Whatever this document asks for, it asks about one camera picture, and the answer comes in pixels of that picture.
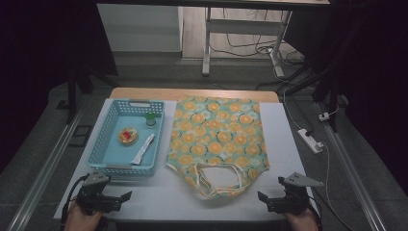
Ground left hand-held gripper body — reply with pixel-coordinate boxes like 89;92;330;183
76;169;112;216

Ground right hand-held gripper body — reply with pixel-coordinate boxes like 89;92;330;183
277;171;325;216

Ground blue plastic basket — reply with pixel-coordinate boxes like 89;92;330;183
86;99;166;178

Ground orange-print fabric bag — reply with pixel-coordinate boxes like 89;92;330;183
166;95;271;200

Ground small green-capped bottle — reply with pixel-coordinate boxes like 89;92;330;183
144;112;158;128

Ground person's right hand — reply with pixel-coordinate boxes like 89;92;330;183
284;207;321;231

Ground person's left hand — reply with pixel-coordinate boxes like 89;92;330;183
64;201;104;231

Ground white table mat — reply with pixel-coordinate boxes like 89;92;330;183
53;98;321;222

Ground white power strip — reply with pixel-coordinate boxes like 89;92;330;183
296;128;325;155

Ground black stand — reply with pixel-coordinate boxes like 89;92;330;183
256;0;349;133
65;61;120;125

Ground white cabinet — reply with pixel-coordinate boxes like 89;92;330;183
96;3;185;54

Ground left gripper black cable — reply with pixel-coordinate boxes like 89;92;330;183
60;173;90;229

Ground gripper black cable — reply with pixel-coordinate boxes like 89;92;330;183
307;195;323;231
60;173;90;229

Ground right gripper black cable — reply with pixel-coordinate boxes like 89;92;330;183
307;195;323;231

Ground white power cable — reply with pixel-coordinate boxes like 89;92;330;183
319;142;354;231

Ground metal floor rail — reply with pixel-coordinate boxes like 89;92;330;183
316;102;389;231
6;95;91;231

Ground black floor bracket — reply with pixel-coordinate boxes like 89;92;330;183
68;124;94;148

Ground black floor cables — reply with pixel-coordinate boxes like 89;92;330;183
209;9;305;66

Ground white desk frame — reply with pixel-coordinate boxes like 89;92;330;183
201;5;294;79

